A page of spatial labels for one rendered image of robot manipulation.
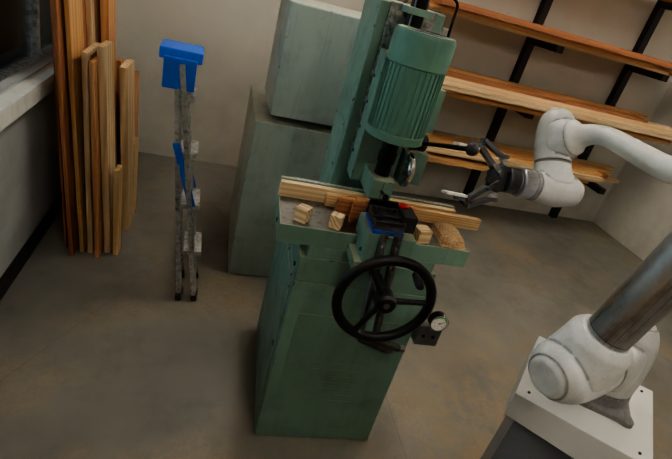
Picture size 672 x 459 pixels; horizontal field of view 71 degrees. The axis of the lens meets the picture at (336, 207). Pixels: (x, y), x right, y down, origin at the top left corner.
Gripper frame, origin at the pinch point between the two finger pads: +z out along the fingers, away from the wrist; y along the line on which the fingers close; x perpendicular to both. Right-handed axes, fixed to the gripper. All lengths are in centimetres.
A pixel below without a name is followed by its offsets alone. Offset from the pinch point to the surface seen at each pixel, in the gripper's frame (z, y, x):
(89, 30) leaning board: 134, 25, -133
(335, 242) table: 26.5, -28.2, -8.3
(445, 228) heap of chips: -8.9, -19.3, -12.8
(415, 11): 16.0, 41.4, -15.0
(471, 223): -22.2, -17.5, -21.2
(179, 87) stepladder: 83, 7, -73
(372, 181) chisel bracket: 17.3, -9.2, -15.4
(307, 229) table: 35.6, -25.5, -7.5
